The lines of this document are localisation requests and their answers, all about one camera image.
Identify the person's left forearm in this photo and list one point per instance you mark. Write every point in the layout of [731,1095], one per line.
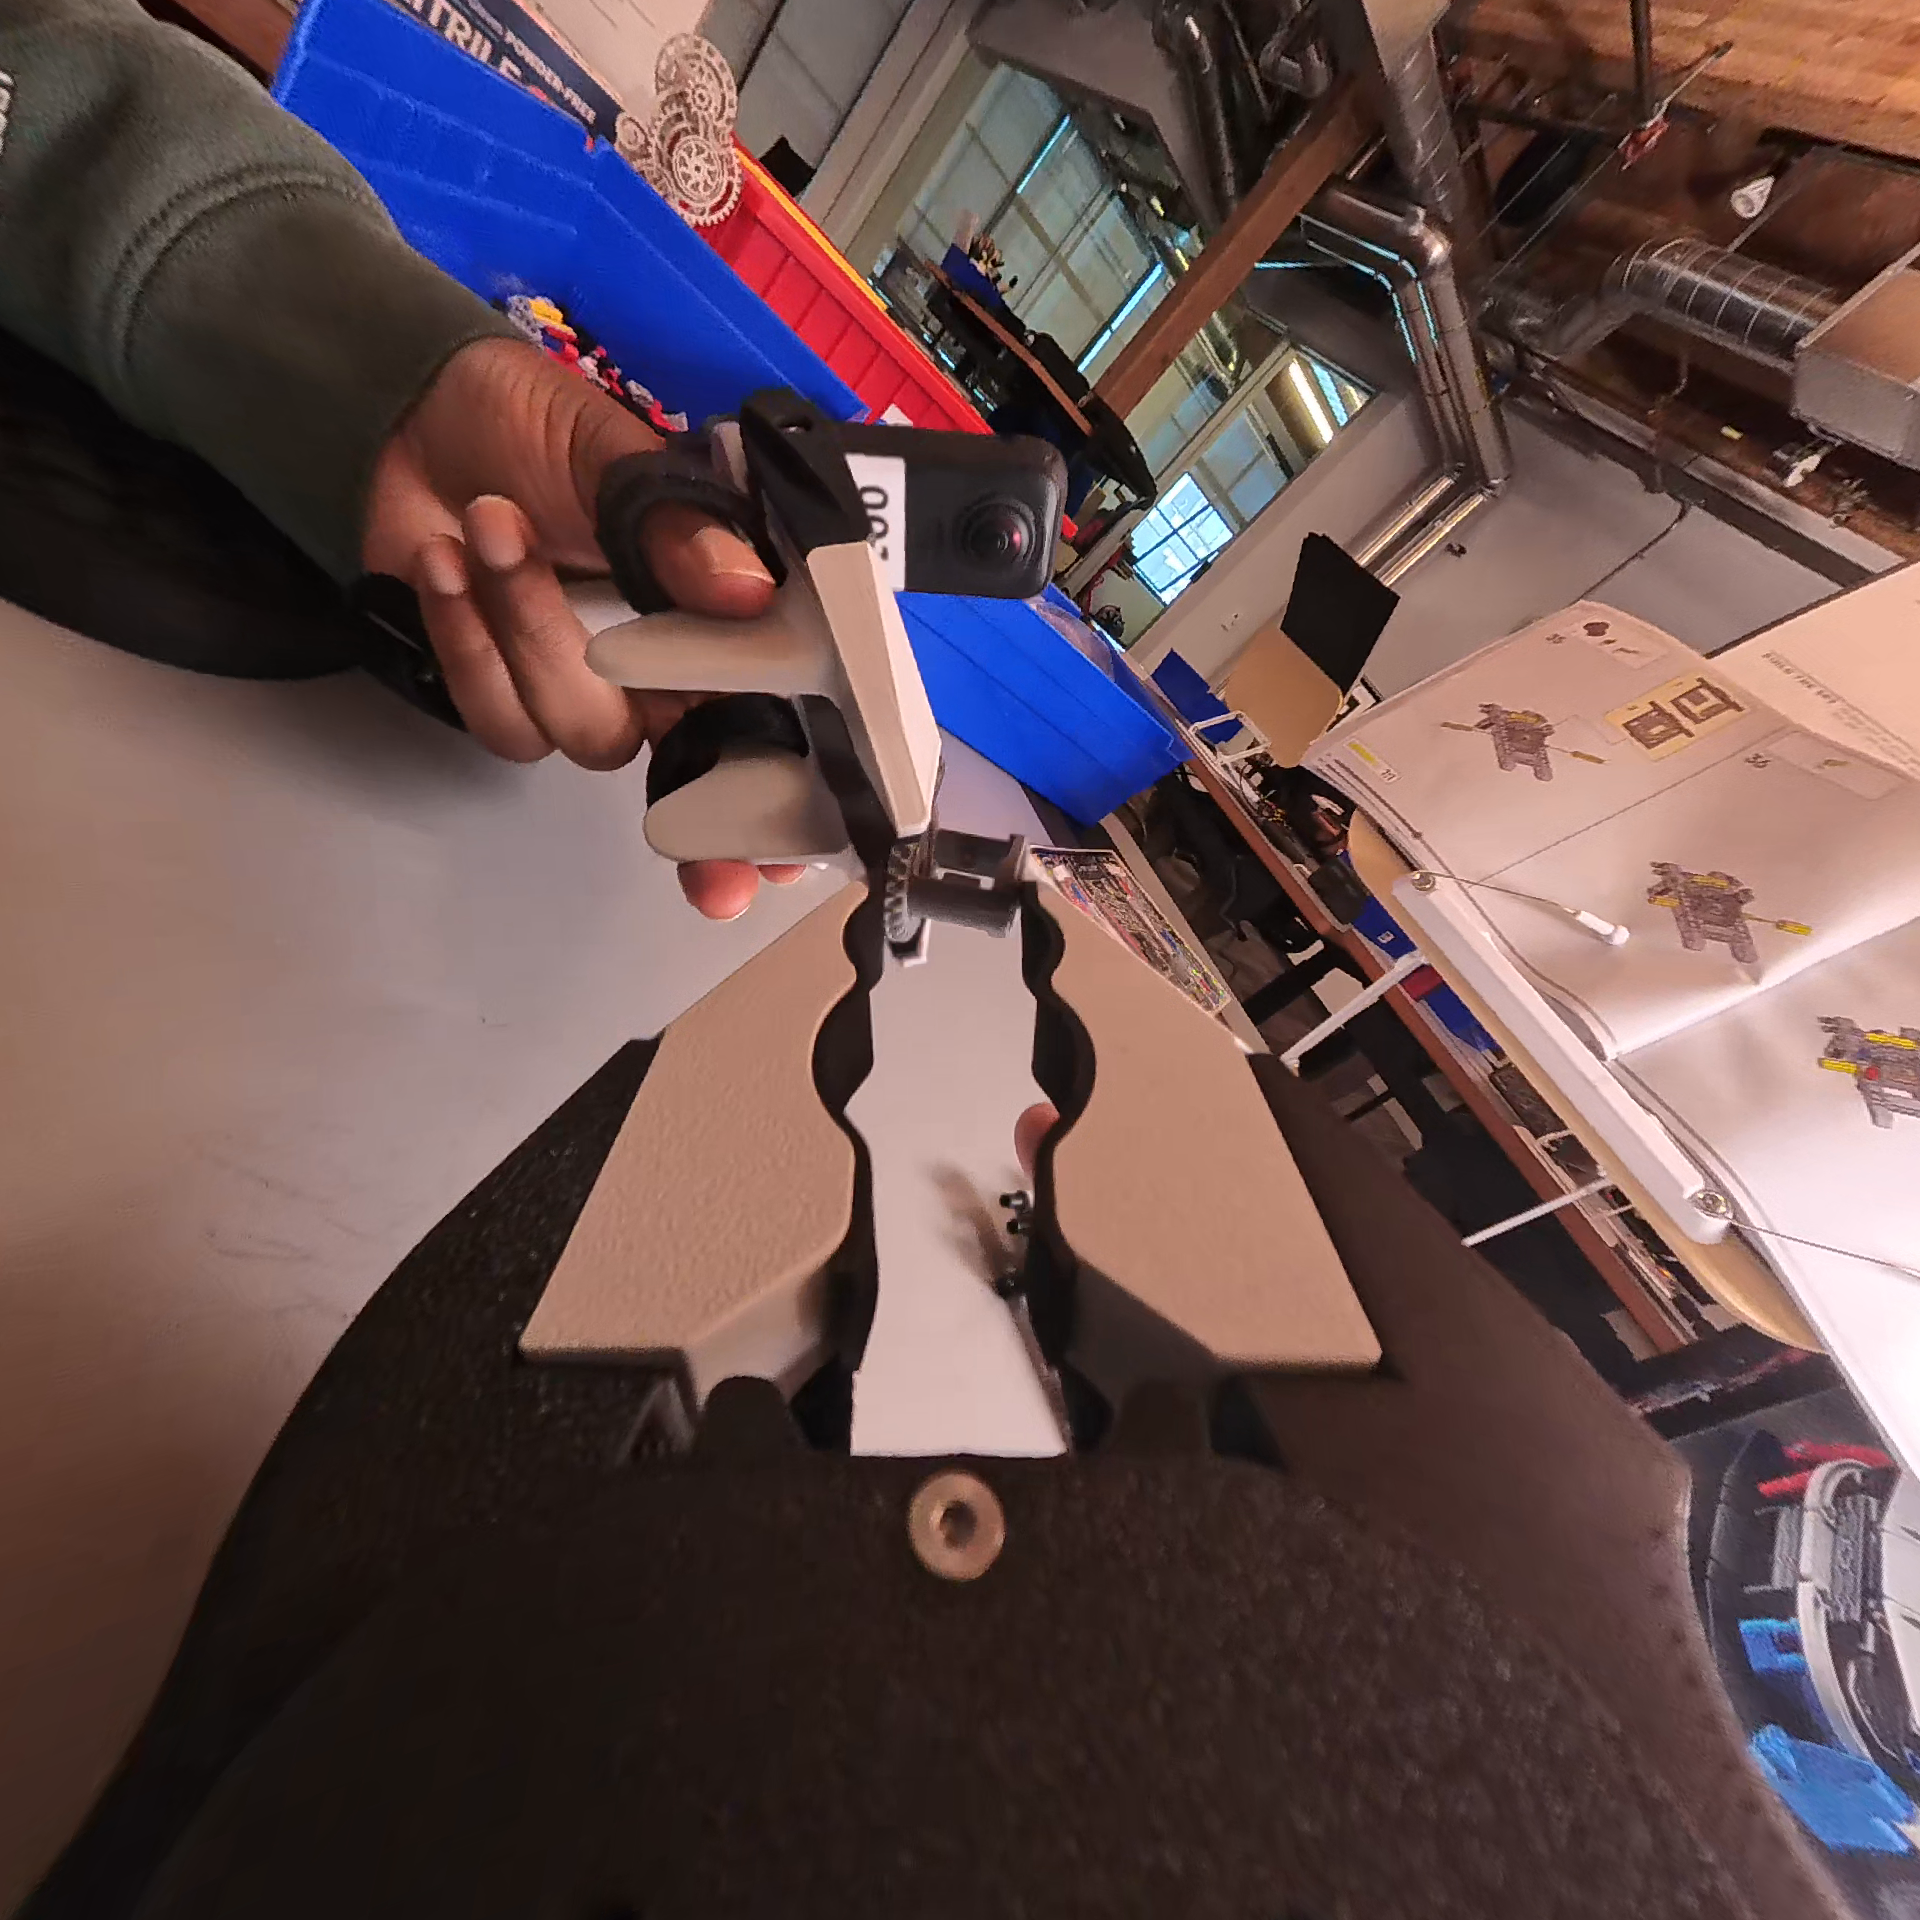
[195,210]

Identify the lego instruction booklet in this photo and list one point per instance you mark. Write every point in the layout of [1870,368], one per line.
[1694,840]

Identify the silver air duct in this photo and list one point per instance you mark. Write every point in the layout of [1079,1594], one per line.
[1424,224]

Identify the small blue plastic bin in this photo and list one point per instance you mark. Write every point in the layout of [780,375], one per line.
[1037,691]

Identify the person's left hand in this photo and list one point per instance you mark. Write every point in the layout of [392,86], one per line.
[480,464]

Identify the tan and black chair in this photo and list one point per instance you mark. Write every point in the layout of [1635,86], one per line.
[1320,646]

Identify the red plastic bin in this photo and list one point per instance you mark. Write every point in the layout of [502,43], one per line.
[839,299]

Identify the lego sticker sheet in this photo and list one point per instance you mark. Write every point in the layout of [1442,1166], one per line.
[1133,915]

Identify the white book holder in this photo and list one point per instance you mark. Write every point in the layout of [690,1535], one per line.
[1559,1035]

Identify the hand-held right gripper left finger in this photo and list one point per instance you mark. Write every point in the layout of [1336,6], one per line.
[691,1185]

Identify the pile of lego pieces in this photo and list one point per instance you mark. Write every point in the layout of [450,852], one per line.
[592,352]

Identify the black round table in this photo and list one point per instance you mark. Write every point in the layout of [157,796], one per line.
[1037,375]

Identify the grey lego gear assembly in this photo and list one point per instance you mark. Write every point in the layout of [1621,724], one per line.
[962,884]

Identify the white gear model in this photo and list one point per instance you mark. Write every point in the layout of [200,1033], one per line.
[687,136]

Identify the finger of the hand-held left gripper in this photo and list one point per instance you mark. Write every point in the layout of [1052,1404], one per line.
[886,691]

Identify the large blue plastic bin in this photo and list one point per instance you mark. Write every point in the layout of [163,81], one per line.
[494,195]

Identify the glove box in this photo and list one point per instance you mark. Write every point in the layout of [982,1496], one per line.
[494,43]

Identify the printed lego box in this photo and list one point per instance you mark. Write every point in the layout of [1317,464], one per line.
[1815,1622]

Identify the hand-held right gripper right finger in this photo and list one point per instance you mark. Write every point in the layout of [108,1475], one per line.
[1200,1201]

